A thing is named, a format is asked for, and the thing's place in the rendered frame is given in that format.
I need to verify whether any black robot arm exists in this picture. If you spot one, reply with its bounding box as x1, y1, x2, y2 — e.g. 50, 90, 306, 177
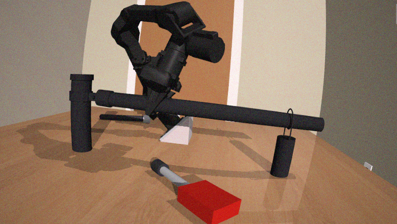
110, 1, 225, 133

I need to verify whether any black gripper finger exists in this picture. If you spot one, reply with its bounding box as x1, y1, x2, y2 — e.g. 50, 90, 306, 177
144, 80, 171, 116
151, 91, 175, 115

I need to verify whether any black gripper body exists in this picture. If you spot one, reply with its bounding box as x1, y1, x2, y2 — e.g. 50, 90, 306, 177
138, 48, 188, 92

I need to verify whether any black post with cap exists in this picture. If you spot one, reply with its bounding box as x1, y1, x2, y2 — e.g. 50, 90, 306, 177
70, 74, 94, 153

